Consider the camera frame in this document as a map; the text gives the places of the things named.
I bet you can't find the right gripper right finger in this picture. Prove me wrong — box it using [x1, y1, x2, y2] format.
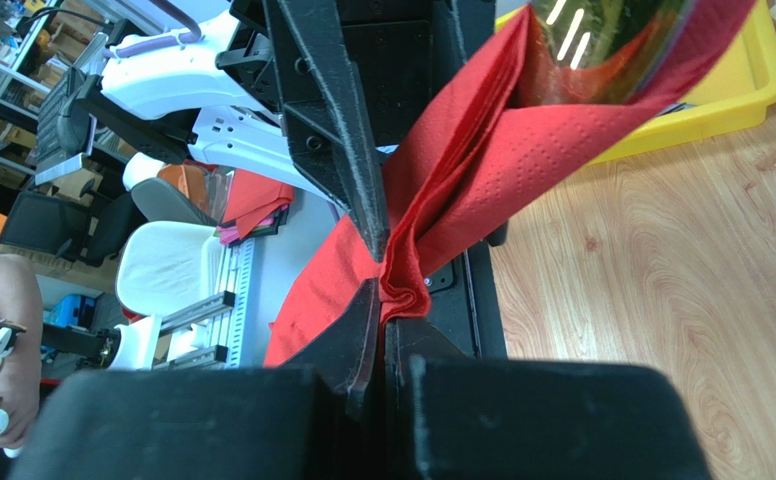
[385, 320, 711, 479]

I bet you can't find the gold spoon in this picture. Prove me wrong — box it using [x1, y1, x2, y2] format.
[514, 0, 695, 107]

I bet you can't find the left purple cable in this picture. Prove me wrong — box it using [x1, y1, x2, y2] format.
[114, 0, 203, 60]

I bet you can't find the stack of red napkins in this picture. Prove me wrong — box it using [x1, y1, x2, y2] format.
[216, 169, 295, 246]

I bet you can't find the person hand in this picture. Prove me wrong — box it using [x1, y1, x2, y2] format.
[0, 254, 44, 450]

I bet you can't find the red paper napkin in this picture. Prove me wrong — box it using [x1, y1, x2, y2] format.
[264, 1, 753, 367]

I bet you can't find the white office chair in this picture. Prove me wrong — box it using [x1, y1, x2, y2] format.
[113, 154, 226, 319]

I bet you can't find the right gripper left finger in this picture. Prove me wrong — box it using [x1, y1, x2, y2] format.
[10, 280, 382, 479]

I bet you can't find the yellow plastic bin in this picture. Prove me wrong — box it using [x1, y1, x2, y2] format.
[494, 0, 776, 166]

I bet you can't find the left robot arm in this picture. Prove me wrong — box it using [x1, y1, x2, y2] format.
[63, 1, 496, 260]

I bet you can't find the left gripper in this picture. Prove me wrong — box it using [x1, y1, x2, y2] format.
[231, 1, 496, 261]

